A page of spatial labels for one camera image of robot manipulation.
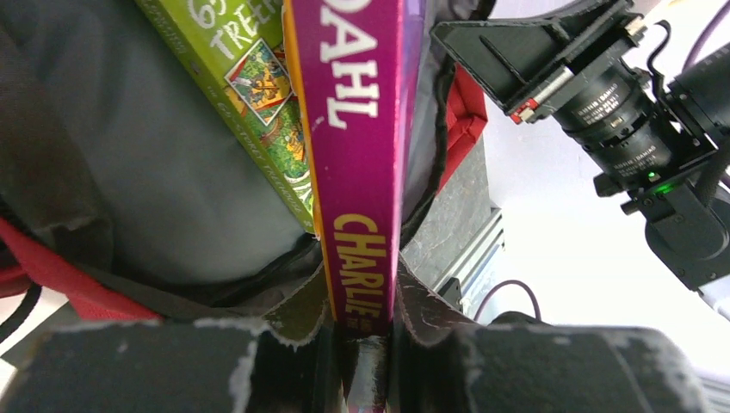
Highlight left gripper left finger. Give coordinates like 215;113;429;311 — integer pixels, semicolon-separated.
1;274;329;412

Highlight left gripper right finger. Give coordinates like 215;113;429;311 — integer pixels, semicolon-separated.
388;262;710;412

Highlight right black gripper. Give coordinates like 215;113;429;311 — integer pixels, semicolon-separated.
431;1;729;291

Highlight purple colourful book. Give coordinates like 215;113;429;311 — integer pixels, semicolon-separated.
281;0;429;413

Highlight red student backpack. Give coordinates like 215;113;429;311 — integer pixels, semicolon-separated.
1;1;493;320

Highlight green treehouse book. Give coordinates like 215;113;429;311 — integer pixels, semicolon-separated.
137;0;314;233

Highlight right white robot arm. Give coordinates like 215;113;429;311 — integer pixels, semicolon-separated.
430;1;729;317

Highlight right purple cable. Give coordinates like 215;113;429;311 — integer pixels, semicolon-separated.
473;0;730;324

